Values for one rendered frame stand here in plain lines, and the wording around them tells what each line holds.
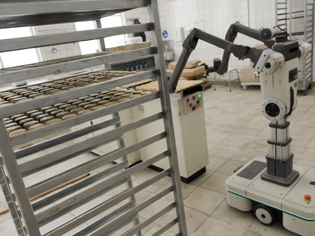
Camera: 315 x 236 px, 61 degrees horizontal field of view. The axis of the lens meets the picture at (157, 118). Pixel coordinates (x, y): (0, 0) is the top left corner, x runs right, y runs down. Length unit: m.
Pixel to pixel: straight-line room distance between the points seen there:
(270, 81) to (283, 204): 0.79
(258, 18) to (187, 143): 4.21
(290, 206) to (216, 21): 5.22
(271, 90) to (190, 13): 5.30
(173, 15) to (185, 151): 5.27
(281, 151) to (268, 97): 0.40
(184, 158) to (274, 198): 0.85
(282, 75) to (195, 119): 0.95
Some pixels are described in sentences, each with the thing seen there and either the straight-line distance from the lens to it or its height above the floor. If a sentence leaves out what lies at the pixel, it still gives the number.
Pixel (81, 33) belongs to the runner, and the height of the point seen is 1.41.
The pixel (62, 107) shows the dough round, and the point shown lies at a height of 1.15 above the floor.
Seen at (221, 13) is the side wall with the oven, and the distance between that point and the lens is 6.56.
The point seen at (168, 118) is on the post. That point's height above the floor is 1.04.
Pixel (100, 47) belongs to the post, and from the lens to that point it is 1.45.
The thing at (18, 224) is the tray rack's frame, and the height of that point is 0.64.
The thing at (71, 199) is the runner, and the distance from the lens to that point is 1.02.
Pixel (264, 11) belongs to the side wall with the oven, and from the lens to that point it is 6.16.
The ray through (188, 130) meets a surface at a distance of 2.41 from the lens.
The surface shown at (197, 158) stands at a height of 0.22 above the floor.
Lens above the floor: 1.38
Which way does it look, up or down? 17 degrees down
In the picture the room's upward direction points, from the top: 8 degrees counter-clockwise
